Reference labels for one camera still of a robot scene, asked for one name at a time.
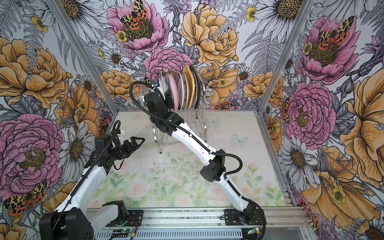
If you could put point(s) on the green red rimmed white plate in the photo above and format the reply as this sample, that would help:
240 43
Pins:
182 92

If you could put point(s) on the blue white striped plate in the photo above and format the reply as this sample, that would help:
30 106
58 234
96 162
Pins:
168 93

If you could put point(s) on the white plate with colored dots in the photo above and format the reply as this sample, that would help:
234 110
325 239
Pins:
187 90

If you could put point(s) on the steel wire dish rack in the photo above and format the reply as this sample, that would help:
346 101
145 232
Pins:
194 118

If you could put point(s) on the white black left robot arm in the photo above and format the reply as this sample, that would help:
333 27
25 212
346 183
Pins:
69 221

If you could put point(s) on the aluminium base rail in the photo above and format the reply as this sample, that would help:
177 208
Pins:
280 223

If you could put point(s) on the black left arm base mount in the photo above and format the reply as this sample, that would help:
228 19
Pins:
125 218

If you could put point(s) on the pink round plate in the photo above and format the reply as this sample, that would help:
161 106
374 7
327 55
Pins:
174 90

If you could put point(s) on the yellow woven square tray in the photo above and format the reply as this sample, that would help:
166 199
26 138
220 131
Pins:
191 85

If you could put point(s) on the orange sunburst white plate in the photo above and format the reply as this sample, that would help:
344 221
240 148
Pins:
196 87

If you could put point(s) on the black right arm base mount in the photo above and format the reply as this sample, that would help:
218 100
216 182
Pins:
234 217

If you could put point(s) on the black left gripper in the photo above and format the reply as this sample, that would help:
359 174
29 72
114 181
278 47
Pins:
131 149

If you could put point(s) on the white plate with black rings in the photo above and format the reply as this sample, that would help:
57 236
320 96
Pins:
162 86

